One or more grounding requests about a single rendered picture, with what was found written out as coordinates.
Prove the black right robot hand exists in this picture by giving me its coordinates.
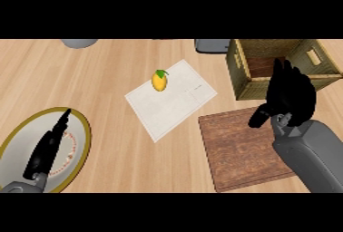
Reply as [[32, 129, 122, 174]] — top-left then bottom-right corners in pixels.
[[247, 58, 318, 129]]

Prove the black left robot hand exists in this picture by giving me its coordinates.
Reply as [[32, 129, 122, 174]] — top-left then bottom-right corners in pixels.
[[21, 108, 73, 181]]

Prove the olive wicker basket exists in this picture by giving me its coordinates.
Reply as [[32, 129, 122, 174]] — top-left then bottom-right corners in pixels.
[[225, 39, 343, 102]]

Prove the brown wooden board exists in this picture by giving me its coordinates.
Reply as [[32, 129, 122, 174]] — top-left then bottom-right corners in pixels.
[[197, 105, 298, 193]]

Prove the white cutting board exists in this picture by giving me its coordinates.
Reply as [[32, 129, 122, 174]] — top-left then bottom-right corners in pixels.
[[123, 59, 219, 143]]

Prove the white plate with gold rim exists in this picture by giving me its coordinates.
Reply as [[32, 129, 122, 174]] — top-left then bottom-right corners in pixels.
[[0, 106, 94, 194]]

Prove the dark grey rectangular object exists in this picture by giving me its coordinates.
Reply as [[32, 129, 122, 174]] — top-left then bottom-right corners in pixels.
[[194, 39, 233, 54]]

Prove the yellow vegetable with green stem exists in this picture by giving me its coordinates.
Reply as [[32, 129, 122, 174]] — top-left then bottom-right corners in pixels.
[[151, 69, 171, 92]]

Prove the grey round object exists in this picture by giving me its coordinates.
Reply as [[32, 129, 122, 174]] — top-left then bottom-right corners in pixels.
[[61, 39, 100, 50]]

